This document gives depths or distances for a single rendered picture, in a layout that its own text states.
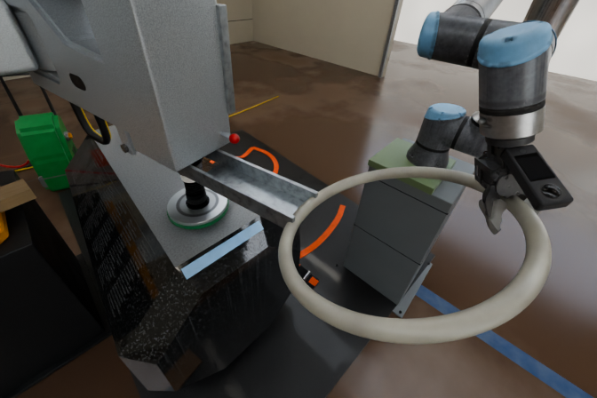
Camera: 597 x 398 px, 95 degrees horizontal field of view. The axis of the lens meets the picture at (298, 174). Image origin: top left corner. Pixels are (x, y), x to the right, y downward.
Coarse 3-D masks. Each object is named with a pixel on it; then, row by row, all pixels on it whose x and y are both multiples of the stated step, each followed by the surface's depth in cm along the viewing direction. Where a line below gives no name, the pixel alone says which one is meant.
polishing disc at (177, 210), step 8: (184, 192) 106; (208, 192) 106; (176, 200) 102; (184, 200) 102; (216, 200) 103; (224, 200) 103; (168, 208) 98; (176, 208) 99; (184, 208) 99; (208, 208) 99; (216, 208) 100; (224, 208) 100; (176, 216) 96; (184, 216) 96; (192, 216) 96; (200, 216) 96; (208, 216) 96; (216, 216) 97; (184, 224) 94; (192, 224) 94; (200, 224) 94
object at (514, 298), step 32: (320, 192) 74; (288, 224) 65; (288, 256) 55; (544, 256) 40; (512, 288) 37; (352, 320) 39; (384, 320) 38; (416, 320) 36; (448, 320) 35; (480, 320) 34
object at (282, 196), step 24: (192, 168) 79; (216, 168) 87; (240, 168) 85; (216, 192) 78; (240, 192) 71; (264, 192) 78; (288, 192) 78; (312, 192) 72; (264, 216) 70; (288, 216) 65
